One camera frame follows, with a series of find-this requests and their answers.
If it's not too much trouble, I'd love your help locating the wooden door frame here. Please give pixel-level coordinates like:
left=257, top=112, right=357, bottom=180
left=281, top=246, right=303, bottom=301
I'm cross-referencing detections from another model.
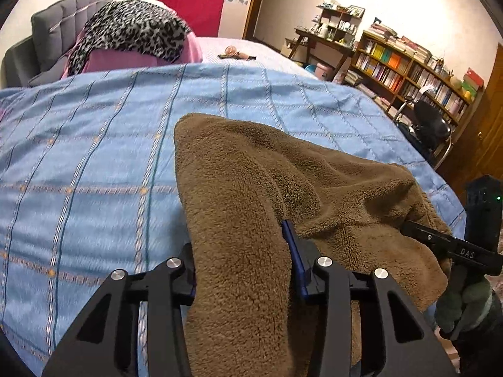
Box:
left=241, top=0, right=279, bottom=42

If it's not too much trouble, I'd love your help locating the pink bed sheet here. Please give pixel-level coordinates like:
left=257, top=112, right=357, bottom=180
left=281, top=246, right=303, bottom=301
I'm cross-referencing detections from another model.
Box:
left=196, top=36, right=327, bottom=83

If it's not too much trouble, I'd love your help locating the wooden bookshelf with books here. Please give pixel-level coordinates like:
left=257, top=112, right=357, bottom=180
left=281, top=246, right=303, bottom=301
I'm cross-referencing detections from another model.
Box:
left=344, top=21, right=486, bottom=126

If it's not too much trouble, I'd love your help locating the wooden desk with small shelf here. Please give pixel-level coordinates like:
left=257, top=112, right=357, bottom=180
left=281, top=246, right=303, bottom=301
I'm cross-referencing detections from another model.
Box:
left=285, top=2, right=366, bottom=83

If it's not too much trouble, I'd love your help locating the blue striped blanket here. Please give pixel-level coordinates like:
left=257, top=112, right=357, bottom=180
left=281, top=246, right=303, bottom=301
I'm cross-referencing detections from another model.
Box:
left=0, top=64, right=478, bottom=377

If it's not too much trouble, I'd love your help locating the small brown item on sheet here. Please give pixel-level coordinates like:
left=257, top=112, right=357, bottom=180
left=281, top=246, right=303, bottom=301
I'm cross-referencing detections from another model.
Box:
left=217, top=45, right=258, bottom=61

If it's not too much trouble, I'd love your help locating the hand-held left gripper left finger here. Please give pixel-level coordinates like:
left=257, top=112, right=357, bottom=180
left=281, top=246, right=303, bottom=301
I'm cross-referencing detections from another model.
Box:
left=41, top=242, right=197, bottom=377

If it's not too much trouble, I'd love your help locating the pink pillow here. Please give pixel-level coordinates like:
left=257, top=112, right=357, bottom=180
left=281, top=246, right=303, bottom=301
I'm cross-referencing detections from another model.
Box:
left=61, top=0, right=204, bottom=77

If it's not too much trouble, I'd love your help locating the person's right hand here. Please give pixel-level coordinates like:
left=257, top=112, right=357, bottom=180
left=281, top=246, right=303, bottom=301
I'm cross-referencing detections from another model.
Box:
left=434, top=271, right=496, bottom=334

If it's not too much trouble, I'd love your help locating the black office chair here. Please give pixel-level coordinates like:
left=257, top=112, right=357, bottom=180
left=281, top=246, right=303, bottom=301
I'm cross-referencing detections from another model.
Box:
left=393, top=98, right=452, bottom=166

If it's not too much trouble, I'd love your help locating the wooden door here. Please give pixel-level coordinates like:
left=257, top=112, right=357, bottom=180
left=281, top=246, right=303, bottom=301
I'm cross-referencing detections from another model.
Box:
left=444, top=43, right=503, bottom=205

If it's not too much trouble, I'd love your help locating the leopard-print cloth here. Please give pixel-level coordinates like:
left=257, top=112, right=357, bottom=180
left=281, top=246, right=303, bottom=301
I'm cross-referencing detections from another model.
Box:
left=68, top=0, right=193, bottom=75

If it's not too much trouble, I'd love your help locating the brown fleece towel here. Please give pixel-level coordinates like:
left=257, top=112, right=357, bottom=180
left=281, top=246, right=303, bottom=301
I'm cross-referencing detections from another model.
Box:
left=174, top=112, right=452, bottom=377

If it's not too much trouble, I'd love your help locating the grey padded headboard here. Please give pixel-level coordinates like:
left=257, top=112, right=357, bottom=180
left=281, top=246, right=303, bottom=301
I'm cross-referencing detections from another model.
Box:
left=2, top=0, right=116, bottom=87

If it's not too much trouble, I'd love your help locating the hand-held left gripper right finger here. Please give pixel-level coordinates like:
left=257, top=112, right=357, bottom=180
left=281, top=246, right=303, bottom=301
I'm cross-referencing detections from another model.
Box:
left=281, top=220, right=460, bottom=377

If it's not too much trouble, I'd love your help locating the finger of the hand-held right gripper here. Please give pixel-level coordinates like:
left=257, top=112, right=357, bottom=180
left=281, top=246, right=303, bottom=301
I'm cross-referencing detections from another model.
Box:
left=400, top=220, right=456, bottom=258

